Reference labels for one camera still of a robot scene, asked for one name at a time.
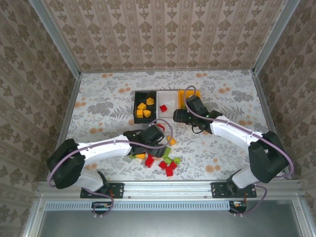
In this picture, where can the orange lego brick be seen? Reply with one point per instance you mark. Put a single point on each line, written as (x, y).
(141, 106)
(141, 156)
(150, 101)
(139, 113)
(147, 113)
(172, 141)

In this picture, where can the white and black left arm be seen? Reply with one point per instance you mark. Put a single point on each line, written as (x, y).
(103, 148)

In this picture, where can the white plastic bin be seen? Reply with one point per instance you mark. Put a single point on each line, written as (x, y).
(170, 101)

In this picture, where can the black plastic bin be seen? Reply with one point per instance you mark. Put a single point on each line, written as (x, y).
(145, 119)

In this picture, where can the orange plastic bin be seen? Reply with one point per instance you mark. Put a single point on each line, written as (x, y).
(191, 93)

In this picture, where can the black controller board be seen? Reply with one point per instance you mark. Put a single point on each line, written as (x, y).
(238, 205)
(102, 205)

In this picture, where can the grey metal sheet panel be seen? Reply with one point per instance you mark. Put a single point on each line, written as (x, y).
(172, 224)

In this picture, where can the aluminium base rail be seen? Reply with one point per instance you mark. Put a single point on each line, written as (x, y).
(168, 190)

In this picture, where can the aluminium table side rail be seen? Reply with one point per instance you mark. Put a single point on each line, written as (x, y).
(65, 126)
(270, 121)

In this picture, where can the aluminium upright frame post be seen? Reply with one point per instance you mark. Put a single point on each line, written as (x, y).
(276, 37)
(55, 39)

